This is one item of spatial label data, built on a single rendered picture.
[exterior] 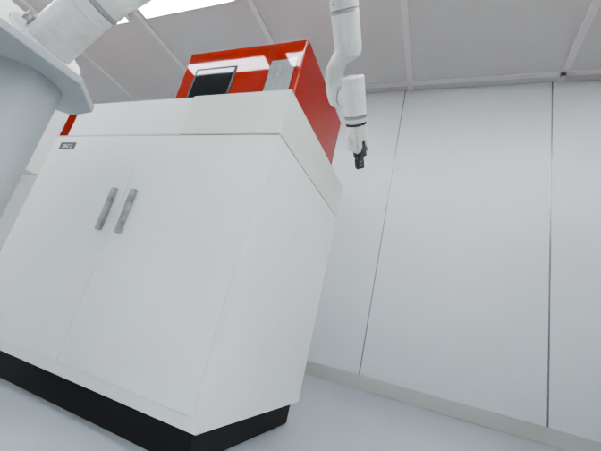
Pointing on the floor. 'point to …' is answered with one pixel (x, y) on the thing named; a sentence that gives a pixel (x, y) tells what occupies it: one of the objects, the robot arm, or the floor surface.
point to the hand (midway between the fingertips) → (359, 163)
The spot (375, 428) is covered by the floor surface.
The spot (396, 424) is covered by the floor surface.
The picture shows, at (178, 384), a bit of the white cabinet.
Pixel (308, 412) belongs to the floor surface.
